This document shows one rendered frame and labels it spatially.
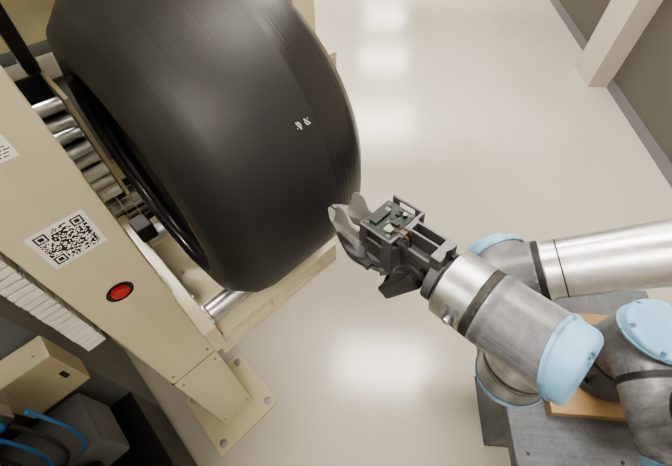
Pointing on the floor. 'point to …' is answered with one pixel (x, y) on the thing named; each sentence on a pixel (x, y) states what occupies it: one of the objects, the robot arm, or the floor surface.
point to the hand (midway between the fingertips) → (336, 213)
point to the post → (101, 263)
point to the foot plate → (223, 439)
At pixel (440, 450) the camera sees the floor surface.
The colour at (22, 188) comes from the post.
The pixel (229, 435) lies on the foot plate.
